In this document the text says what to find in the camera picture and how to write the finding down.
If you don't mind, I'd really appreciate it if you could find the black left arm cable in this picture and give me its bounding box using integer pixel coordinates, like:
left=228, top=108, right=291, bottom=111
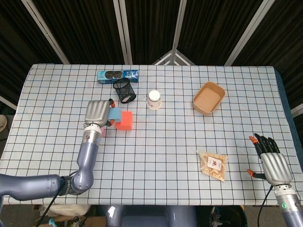
left=35, top=171, right=79, bottom=227

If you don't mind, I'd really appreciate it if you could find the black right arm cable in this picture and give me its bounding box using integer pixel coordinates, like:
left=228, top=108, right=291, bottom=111
left=257, top=185, right=274, bottom=227

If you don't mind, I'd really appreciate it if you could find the blue-grey robot torso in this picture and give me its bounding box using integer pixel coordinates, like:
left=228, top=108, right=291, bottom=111
left=97, top=204, right=198, bottom=227

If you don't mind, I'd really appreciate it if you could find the white paper cup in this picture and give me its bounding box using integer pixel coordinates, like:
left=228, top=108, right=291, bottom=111
left=146, top=90, right=162, bottom=111

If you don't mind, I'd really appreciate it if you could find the blue cookie box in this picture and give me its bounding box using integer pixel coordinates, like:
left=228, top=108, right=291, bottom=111
left=98, top=69, right=139, bottom=85

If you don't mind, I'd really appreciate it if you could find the brown cardboard box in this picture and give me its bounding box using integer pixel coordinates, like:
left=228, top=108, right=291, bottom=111
left=35, top=214, right=107, bottom=227

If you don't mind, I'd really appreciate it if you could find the black white-framed folding screen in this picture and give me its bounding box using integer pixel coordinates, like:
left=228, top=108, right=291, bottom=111
left=0, top=0, right=303, bottom=118

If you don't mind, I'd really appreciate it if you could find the blue block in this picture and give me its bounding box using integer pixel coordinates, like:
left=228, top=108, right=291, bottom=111
left=108, top=107, right=122, bottom=124

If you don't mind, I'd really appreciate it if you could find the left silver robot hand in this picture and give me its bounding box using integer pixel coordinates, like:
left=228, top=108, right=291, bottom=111
left=84, top=98, right=117, bottom=127

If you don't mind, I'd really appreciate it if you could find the checkered light blue tablecloth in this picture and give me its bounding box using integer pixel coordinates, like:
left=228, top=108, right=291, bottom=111
left=0, top=63, right=296, bottom=206

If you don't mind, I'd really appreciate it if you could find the black waste bin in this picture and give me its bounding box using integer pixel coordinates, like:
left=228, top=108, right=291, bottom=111
left=196, top=205, right=248, bottom=227

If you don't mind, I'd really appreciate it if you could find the brown paper bowl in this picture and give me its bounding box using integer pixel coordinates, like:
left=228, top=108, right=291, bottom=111
left=192, top=81, right=226, bottom=116

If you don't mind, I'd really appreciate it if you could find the clear snack bag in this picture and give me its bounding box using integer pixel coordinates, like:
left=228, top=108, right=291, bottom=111
left=197, top=150, right=228, bottom=182

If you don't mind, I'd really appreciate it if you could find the black mesh pen holder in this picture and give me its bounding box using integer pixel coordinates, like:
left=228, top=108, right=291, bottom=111
left=112, top=78, right=137, bottom=104

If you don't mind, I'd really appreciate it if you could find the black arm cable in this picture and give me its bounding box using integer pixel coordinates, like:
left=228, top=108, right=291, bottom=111
left=35, top=171, right=79, bottom=227
left=257, top=185, right=274, bottom=227

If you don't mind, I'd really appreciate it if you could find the white round object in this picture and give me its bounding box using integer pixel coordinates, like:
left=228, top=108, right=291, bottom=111
left=0, top=114, right=8, bottom=133

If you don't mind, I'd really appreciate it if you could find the white plastic bag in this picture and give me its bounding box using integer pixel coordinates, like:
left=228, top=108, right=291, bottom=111
left=39, top=204, right=92, bottom=217

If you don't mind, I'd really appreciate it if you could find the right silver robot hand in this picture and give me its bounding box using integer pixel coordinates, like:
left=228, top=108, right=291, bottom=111
left=247, top=133, right=294, bottom=185

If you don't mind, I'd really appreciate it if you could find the large orange foam block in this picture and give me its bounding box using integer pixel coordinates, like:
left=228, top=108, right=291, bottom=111
left=115, top=111, right=134, bottom=131

